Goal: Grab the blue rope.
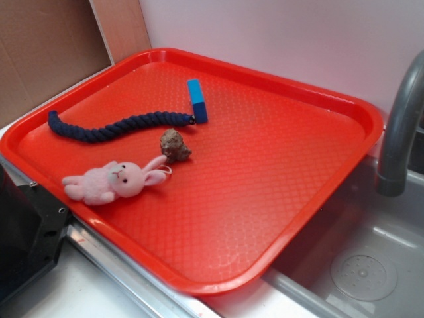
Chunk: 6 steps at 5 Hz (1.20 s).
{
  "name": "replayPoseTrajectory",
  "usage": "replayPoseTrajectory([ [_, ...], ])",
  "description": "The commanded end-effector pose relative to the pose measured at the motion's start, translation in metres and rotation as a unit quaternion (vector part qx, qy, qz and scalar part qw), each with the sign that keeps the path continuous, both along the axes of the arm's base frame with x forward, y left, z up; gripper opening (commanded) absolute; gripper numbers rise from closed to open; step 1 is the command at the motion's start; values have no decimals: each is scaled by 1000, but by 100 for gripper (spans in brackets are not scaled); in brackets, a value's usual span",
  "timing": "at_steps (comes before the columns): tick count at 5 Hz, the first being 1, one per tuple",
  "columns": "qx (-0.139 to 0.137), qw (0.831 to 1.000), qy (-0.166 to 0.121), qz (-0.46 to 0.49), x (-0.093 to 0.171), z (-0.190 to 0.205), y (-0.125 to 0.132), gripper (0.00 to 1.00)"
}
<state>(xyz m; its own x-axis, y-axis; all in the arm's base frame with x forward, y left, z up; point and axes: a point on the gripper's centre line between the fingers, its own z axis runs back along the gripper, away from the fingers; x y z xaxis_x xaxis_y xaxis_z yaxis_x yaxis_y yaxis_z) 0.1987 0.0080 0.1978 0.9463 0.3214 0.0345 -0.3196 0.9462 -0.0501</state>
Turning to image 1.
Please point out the brown cardboard panel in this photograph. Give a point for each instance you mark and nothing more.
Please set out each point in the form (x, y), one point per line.
(49, 46)

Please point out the grey sink faucet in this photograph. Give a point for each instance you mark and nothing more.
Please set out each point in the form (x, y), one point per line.
(402, 145)

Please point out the grey toy sink basin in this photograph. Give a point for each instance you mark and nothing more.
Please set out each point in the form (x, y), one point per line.
(361, 254)

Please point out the blue rectangular block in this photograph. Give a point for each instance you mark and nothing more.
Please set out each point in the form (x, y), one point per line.
(197, 101)

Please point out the pink plush bunny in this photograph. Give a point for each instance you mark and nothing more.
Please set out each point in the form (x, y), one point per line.
(101, 186)

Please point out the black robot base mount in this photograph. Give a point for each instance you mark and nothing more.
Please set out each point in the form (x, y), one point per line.
(33, 225)

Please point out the red plastic tray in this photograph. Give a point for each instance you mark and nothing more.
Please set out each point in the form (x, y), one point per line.
(271, 153)

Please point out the brown rock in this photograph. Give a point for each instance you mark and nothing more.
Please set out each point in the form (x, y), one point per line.
(173, 147)

